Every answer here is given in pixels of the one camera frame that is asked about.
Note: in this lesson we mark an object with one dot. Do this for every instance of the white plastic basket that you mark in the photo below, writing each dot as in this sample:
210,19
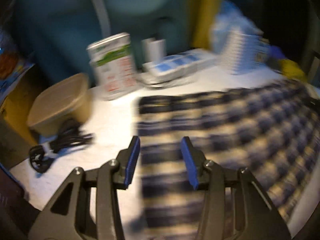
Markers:
241,52

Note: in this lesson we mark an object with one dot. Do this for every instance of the snack bag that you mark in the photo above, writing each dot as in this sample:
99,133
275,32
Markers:
10,65

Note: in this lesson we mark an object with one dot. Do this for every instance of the tablet computer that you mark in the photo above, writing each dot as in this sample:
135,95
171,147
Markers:
10,195

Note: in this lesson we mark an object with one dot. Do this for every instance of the white plastic bag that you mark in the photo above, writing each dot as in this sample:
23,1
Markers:
230,22

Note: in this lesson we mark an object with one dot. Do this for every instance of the white blue flat box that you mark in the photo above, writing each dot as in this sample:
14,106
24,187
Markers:
175,65

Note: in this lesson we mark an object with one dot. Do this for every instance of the cardboard box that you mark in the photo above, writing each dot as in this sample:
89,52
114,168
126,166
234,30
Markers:
15,115

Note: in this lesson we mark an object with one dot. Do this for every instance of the green and white carton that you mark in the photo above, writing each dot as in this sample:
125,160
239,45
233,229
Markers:
112,65

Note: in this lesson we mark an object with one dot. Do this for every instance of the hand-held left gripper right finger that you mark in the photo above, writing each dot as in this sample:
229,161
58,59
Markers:
190,162

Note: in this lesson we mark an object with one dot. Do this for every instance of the grey curtain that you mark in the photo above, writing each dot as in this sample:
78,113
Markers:
55,25

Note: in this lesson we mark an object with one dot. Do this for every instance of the yellow bag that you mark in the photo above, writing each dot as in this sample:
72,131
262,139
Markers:
293,70

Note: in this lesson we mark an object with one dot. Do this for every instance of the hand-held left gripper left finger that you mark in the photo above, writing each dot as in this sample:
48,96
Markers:
131,160

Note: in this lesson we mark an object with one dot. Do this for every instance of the brown food container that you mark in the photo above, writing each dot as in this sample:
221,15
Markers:
58,105

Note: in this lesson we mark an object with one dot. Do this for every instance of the yellow curtain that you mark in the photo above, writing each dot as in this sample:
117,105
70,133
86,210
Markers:
207,12

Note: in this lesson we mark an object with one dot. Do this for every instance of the plaid pants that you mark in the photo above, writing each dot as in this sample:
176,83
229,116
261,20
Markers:
237,135

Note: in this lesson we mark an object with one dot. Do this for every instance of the white charger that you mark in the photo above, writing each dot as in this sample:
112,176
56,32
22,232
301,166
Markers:
155,50

